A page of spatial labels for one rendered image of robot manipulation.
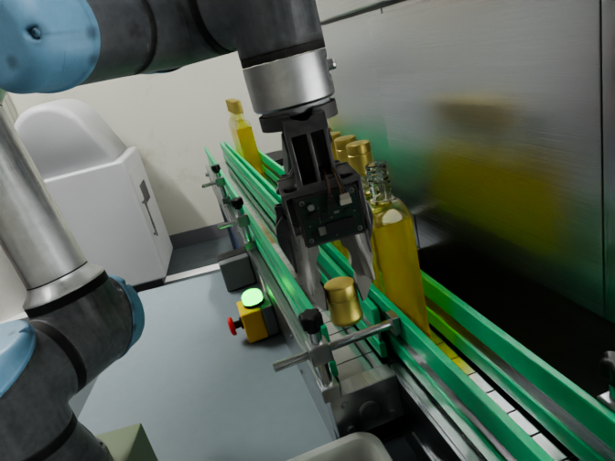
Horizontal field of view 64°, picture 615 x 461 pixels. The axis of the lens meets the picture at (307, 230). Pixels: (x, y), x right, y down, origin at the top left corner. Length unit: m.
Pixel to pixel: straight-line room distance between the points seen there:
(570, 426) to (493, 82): 0.37
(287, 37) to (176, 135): 3.47
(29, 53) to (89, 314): 0.45
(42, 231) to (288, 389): 0.48
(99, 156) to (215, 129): 0.95
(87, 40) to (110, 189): 2.93
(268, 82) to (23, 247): 0.44
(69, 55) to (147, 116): 3.52
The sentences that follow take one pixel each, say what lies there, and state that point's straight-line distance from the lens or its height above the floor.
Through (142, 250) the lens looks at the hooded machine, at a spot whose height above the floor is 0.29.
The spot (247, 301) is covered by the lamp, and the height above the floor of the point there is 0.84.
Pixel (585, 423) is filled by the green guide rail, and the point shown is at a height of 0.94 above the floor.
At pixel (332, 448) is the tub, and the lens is 0.67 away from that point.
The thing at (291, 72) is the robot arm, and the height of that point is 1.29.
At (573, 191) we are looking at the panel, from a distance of 0.56.
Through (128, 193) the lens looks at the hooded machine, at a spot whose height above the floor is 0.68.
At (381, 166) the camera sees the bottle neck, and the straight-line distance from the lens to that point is 0.64.
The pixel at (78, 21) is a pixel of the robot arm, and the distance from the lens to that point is 0.38.
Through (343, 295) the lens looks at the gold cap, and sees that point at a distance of 0.52.
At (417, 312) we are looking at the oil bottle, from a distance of 0.72.
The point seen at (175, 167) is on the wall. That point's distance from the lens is 3.92.
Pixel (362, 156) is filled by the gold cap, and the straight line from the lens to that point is 0.69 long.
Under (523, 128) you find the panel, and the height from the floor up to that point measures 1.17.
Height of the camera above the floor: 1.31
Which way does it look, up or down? 21 degrees down
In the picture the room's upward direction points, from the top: 14 degrees counter-clockwise
